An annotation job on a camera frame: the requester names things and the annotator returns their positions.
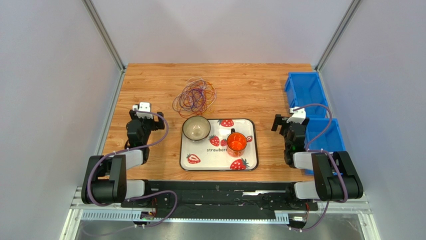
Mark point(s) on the orange transparent mug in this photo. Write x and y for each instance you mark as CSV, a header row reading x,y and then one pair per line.
x,y
236,143

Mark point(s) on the white strawberry tray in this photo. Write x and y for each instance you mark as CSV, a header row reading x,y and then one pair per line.
x,y
210,153

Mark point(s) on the blue plastic bin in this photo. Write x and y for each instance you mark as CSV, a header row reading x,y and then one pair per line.
x,y
331,140
304,88

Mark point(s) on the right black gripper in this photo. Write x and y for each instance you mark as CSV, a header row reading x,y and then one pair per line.
x,y
286,123

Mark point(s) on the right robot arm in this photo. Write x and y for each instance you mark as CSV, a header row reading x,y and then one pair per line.
x,y
335,178

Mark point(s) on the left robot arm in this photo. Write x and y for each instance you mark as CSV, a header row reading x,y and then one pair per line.
x,y
105,181

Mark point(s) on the aluminium frame rail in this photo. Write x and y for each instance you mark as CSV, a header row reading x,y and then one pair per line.
x,y
343,221

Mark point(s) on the beige ceramic bowl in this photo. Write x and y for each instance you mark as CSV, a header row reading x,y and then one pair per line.
x,y
196,128

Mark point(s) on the far blue plastic bin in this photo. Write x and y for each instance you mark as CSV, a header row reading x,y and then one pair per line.
x,y
304,88

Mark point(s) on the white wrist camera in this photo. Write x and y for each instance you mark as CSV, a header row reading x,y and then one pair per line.
x,y
298,115
143,110

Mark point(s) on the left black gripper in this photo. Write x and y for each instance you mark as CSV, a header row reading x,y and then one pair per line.
x,y
156,125

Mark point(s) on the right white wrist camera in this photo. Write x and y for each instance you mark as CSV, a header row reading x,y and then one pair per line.
x,y
298,115

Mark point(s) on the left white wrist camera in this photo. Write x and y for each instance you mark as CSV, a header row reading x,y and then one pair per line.
x,y
143,110

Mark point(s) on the near blue plastic bin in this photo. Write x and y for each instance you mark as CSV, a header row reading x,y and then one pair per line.
x,y
331,140

